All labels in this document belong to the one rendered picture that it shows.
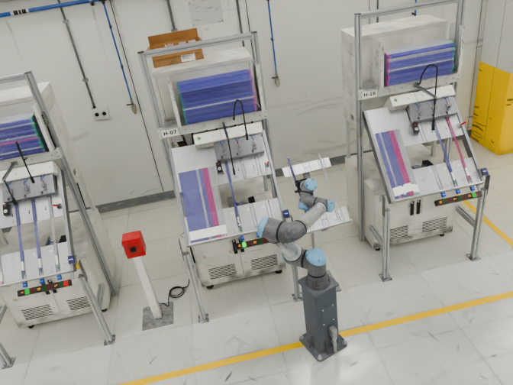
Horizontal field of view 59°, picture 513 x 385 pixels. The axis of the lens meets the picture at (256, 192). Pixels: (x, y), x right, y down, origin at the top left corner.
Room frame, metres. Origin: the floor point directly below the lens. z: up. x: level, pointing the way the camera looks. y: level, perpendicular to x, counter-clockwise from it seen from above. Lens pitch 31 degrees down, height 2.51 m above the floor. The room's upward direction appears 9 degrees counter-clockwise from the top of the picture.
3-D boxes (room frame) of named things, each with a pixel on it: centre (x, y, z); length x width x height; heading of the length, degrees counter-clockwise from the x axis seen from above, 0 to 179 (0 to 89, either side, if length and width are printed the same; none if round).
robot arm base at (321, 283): (2.11, -0.29, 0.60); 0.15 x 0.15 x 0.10
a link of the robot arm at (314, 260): (2.11, -0.29, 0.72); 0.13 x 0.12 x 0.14; 53
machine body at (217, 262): (3.13, 0.23, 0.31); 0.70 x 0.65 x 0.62; 96
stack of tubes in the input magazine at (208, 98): (3.01, 0.16, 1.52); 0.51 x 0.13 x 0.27; 96
